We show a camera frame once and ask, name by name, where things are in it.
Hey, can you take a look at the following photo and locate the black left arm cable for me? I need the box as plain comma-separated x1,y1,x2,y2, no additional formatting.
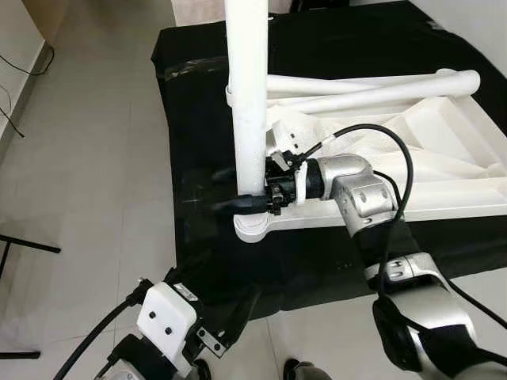
51,281,151,380

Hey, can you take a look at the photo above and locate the thin black wall cable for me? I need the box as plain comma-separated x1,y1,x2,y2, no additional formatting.
0,44,55,139

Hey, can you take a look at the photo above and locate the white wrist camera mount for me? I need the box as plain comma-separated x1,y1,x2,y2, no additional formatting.
136,281,197,373
265,123,311,208

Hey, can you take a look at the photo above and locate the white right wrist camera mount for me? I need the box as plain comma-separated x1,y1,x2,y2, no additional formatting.
265,123,311,208

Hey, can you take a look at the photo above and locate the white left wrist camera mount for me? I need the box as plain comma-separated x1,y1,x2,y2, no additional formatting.
136,281,197,373

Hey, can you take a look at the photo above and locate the beige floor mat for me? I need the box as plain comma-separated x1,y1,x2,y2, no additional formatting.
170,0,298,26

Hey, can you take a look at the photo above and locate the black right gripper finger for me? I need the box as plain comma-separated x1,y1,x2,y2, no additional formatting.
214,194,274,215

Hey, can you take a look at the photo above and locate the black tablecloth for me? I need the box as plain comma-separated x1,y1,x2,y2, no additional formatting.
151,0,507,321

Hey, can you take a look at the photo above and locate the brown wooden cabinet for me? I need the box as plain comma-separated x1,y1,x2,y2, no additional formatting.
20,0,68,44

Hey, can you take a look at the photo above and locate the white plastic children table top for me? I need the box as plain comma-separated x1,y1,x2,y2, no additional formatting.
226,70,507,242

